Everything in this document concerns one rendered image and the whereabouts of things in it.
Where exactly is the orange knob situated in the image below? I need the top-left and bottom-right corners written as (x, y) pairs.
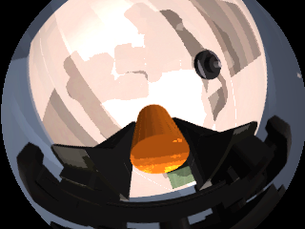
top-left (130, 104), bottom-right (190, 175)

